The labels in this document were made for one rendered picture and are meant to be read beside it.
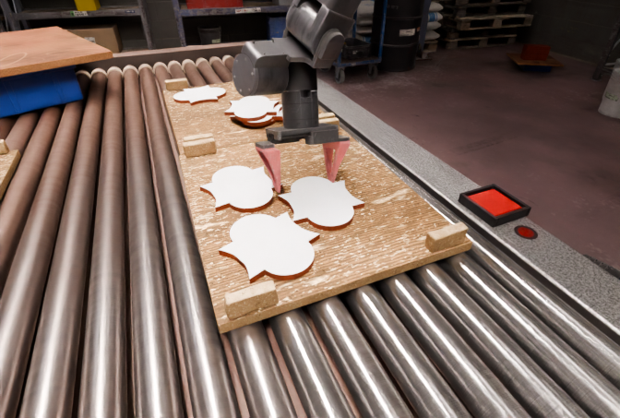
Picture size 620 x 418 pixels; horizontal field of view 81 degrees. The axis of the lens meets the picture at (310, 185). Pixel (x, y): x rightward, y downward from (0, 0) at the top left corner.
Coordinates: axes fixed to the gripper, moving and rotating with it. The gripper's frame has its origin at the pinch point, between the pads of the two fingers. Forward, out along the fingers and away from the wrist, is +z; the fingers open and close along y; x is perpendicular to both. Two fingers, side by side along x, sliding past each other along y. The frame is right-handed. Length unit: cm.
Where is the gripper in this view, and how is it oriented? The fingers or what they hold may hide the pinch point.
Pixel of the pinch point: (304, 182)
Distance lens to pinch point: 60.3
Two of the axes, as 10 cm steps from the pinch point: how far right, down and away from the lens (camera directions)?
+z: 0.6, 9.6, 2.6
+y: 9.2, -1.6, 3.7
